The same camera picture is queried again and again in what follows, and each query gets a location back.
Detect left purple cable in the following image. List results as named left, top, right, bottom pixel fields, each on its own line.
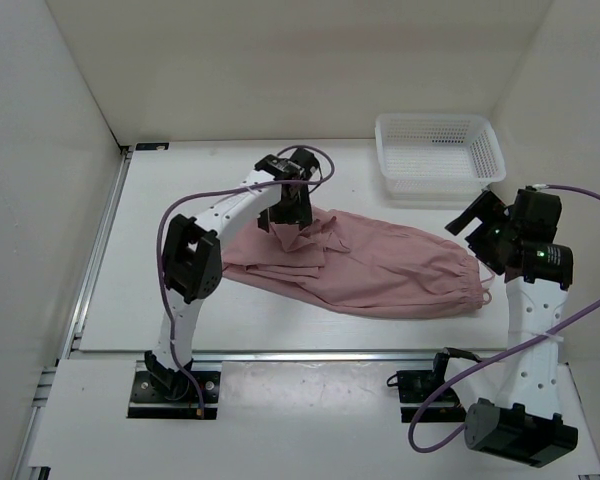
left=157, top=144, right=337, bottom=416

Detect white plastic mesh basket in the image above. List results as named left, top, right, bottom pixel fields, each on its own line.
left=375, top=113, right=506, bottom=198

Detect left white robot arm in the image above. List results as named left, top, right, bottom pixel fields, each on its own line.
left=144, top=146, right=323, bottom=403

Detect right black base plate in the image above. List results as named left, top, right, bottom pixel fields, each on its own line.
left=386, top=370, right=466, bottom=424

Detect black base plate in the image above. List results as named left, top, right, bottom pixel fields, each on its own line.
left=386, top=370, right=466, bottom=424
left=127, top=364, right=221, bottom=421

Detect purple cable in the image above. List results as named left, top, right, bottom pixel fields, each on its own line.
left=157, top=144, right=337, bottom=416
left=407, top=183, right=600, bottom=454

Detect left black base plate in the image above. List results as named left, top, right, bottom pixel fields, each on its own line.
left=127, top=364, right=221, bottom=421

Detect pink trousers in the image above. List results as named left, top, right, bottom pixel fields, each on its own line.
left=222, top=209, right=492, bottom=320

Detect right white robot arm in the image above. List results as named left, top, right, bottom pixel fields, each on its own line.
left=429, top=187, right=578, bottom=468

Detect black corner bracket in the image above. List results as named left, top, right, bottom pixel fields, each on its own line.
left=135, top=142, right=170, bottom=151

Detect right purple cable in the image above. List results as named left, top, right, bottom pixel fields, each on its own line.
left=407, top=183, right=600, bottom=454

